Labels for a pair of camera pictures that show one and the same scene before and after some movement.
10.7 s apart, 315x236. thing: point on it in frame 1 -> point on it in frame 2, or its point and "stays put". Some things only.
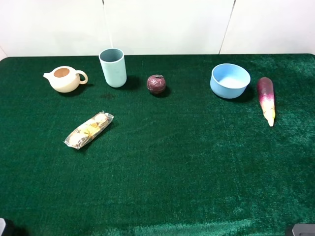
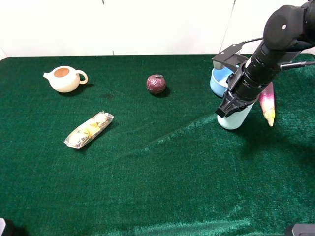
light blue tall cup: (112, 62) -> (235, 119)
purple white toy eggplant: (266, 94) stays put
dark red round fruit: (156, 83) stays put
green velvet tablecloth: (157, 145) stays put
